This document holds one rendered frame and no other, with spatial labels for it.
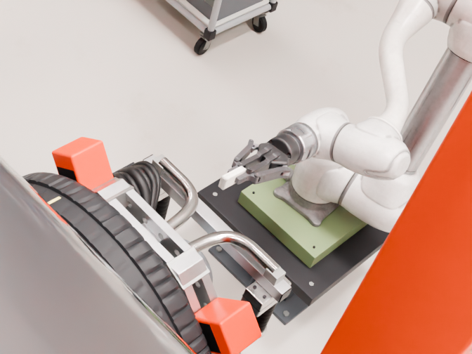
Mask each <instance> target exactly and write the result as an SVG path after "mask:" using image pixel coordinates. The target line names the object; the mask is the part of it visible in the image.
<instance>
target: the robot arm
mask: <svg viewBox="0 0 472 354"><path fill-rule="evenodd" d="M432 19H434V20H438V21H440V22H443V23H445V24H446V25H448V26H450V29H449V33H448V36H447V49H446V50H445V52H444V54H443V55H442V58H441V59H440V61H439V63H438V64H437V66H436V68H435V69H434V71H433V73H432V75H431V77H430V78H429V80H428V82H427V83H426V85H425V87H424V89H423V91H422V92H421V94H420V96H419V97H418V99H417V101H416V102H415V104H414V107H413V108H412V110H411V112H410V113H409V115H408V117H407V113H408V109H409V97H408V91H407V81H406V76H405V66H404V60H403V48H404V46H405V44H406V42H407V41H408V40H409V39H410V38H411V37H412V36H413V35H414V34H416V33H417V32H418V31H419V30H420V29H421V28H422V27H424V26H425V25H427V24H428V23H429V22H430V21H431V20H432ZM379 63H380V68H381V75H382V79H383V87H384V91H385V95H386V108H385V110H384V111H383V113H382V114H381V115H380V116H378V117H368V118H367V119H366V120H364V121H363V122H359V123H357V125H356V124H351V123H350V122H349V119H348V116H347V115H346V113H345V112H344V111H342V110H340V109H339V108H336V107H324V108H320V109H317V110H313V111H312V112H309V113H307V114H305V115H303V116H302V117H301V118H299V119H298V120H297V121H296V122H295V123H294V124H292V125H290V126H288V127H287V128H285V129H282V130H281V131H280V132H279V133H278V134H277V135H276V136H275V137H274V138H271V139H270V140H269V141H268V142H267V143H261V144H260V145H258V144H255V143H254V141H253V140H252V139H249V142H248V144H247V146H246V147H245V148H244V149H243V150H242V151H241V152H240V153H239V154H238V155H237V156H236V157H235V158H234V160H233V163H232V168H231V169H228V172H227V174H225V175H223V176H221V179H220V182H219V184H218V186H219V188H220V189H222V190H224V189H226V188H228V187H230V186H231V185H233V184H235V183H236V184H238V185H239V184H241V183H243V182H245V181H252V183H253V184H254V185H256V184H259V183H264V182H267V181H272V180H275V179H278V178H284V179H285V180H286V183H285V184H283V185H282V186H280V187H278V188H275V189H274V192H273V195H274V196H275V197H276V198H278V199H280V200H282V201H284V202H285V203H287V204H288V205H289V206H290V207H291V208H293V209H294V210H295V211H297V212H298V213H300V214H301V215H302V216H303V217H304V218H306V219H307V220H308V221H309V223H310V224H311V225H312V226H314V227H319V226H320V224H321V222H322V221H323V220H324V219H325V218H326V217H327V216H328V215H330V213H331V212H333V210H335V209H336V208H337V207H338V206H339V205H341V206H342V207H343V208H344V209H346V210H347V211H349V212H350V213H351V214H352V215H354V216H356V217H357V218H359V219H360V220H361V221H364V222H365V223H367V224H369V225H370V226H372V227H374V228H376V229H379V230H382V231H384V232H390V231H391V230H392V228H393V226H394V225H395V222H396V221H397V219H398V217H399V216H400V214H401V212H402V210H403V209H404V207H405V205H406V203H407V202H408V200H409V198H410V197H411V195H412V193H413V192H414V189H415V188H416V186H417V184H418V183H419V181H420V176H419V171H418V168H419V166H420V165H421V163H422V162H423V160H424V158H425V156H426V155H427V153H428V151H429V150H430V148H431V146H432V144H433V143H434V141H435V140H436V138H437V137H438V134H439V133H440V131H441V130H442V128H443V127H444V125H445V123H446V121H447V120H448V118H449V116H450V115H451V113H452V112H453V111H454V109H455V107H456V106H457V104H458V102H459V101H460V99H461V97H462V96H463V94H464V92H465V90H466V89H467V87H468V85H469V84H470V83H471V81H472V0H399V2H398V5H397V6H396V8H395V10H394V12H393V14H392V16H391V18H390V20H389V21H388V24H387V25H386V27H385V29H384V31H383V34H382V35H381V39H380V42H379ZM255 150H257V153H256V154H255V155H253V156H251V157H249V158H247V157H248V156H249V155H250V153H253V151H255ZM246 158H247V159H246ZM290 165H296V166H295V169H294V170H293V169H291V168H290V167H288V166H290Z"/></svg>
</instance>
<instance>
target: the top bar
mask: <svg viewBox="0 0 472 354"><path fill-rule="evenodd" d="M155 157H156V156H154V155H153V154H152V155H150V156H149V157H146V158H145V159H143V161H148V162H150V163H152V160H153V159H154V158H155ZM160 177H161V189H163V190H164V191H165V192H166V193H167V194H168V195H169V196H170V197H171V198H172V199H173V200H174V201H175V202H176V203H177V204H178V205H179V206H180V207H181V208H183V206H184V204H185V201H186V198H185V195H184V193H183V191H182V190H181V189H180V188H179V186H178V185H177V184H176V183H174V182H173V181H172V180H171V179H170V178H169V177H168V176H167V175H166V174H163V175H161V176H160ZM198 200H199V201H198V206H197V209H196V210H195V212H194V214H193V215H192V216H191V218H192V219H193V220H194V221H195V222H197V223H198V224H199V225H200V226H201V227H202V228H203V229H204V230H205V231H206V232H207V233H208V234H209V233H212V232H217V231H222V230H229V231H233V230H232V229H231V228H230V227H228V226H227V225H226V224H225V223H224V222H223V221H222V220H221V219H220V218H219V217H218V216H217V215H216V214H215V213H214V212H213V211H212V210H211V209H210V208H209V207H208V206H207V205H206V204H205V203H203V201H202V200H201V199H200V198H198ZM219 245H220V246H221V247H222V248H223V249H224V250H225V251H226V252H227V253H228V254H230V255H231V256H232V257H233V258H234V259H235V260H236V261H237V262H238V263H239V264H240V265H241V266H242V267H243V268H244V269H245V270H246V271H247V272H248V273H249V274H250V275H251V276H252V277H253V278H254V279H255V280H256V281H257V282H258V283H259V284H260V285H261V286H262V287H263V288H264V289H265V290H266V291H267V292H268V293H269V294H270V295H271V296H272V297H273V298H274V299H275V300H276V301H277V302H279V303H280V302H281V301H282V300H284V299H285V298H287V297H288V295H289V293H290V291H291V289H292V287H291V286H290V285H289V284H288V283H287V282H286V281H285V280H282V281H281V282H279V283H278V284H276V285H275V286H273V285H272V284H271V283H270V282H269V281H268V280H267V279H266V278H265V277H264V276H263V274H264V272H265V269H264V268H263V267H262V266H261V265H259V264H258V263H257V262H256V261H255V260H254V259H253V258H252V257H251V256H250V255H249V254H248V253H247V252H246V251H245V250H243V249H241V248H240V247H238V246H236V245H234V244H228V243H225V244H219Z"/></svg>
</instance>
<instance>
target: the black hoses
mask: <svg viewBox="0 0 472 354"><path fill-rule="evenodd" d="M112 175H113V177H116V178H123V179H124V180H125V181H126V182H127V183H128V184H129V185H132V186H133V187H134V190H135V191H136V192H137V193H138V194H139V195H140V196H141V197H142V198H143V199H144V200H145V201H146V202H147V203H148V204H149V205H150V206H151V207H152V208H153V209H154V210H155V211H156V208H157V203H158V200H159V194H160V189H161V177H160V174H159V172H158V170H157V169H156V167H155V166H154V165H153V164H151V163H150V162H148V161H139V162H136V163H134V162H132V163H130V164H128V165H126V166H125V167H123V168H121V169H119V170H117V171H115V172H114V173H112Z"/></svg>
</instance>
